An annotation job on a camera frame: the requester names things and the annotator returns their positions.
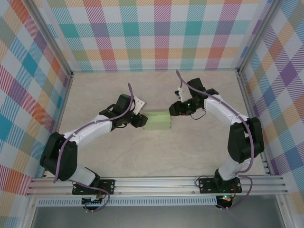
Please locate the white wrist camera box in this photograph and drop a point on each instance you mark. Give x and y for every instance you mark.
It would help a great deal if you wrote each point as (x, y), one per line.
(181, 95)
(139, 104)

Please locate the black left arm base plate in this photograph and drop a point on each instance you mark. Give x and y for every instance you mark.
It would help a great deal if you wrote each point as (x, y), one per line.
(109, 184)

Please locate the light green paper box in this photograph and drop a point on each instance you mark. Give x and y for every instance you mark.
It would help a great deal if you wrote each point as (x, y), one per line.
(158, 122)

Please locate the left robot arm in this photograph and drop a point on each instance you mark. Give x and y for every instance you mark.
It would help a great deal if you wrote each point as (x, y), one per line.
(50, 156)

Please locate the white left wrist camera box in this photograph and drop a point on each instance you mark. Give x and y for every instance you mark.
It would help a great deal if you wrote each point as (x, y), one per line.
(139, 104)

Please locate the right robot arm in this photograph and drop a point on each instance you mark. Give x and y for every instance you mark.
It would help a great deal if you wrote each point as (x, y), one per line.
(237, 142)

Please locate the aluminium table side rail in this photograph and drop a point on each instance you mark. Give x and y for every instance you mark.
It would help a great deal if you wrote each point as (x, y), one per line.
(63, 107)
(249, 107)

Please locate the aluminium mounting rail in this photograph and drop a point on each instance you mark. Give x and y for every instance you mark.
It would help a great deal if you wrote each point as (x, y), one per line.
(154, 185)

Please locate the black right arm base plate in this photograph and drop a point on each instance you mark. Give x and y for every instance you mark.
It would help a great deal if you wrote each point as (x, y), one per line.
(206, 185)

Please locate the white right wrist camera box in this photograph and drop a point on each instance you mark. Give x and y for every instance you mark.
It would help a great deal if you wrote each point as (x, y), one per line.
(181, 95)

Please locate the aluminium frame post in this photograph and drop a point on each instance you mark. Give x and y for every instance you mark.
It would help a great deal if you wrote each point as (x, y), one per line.
(47, 35)
(259, 35)

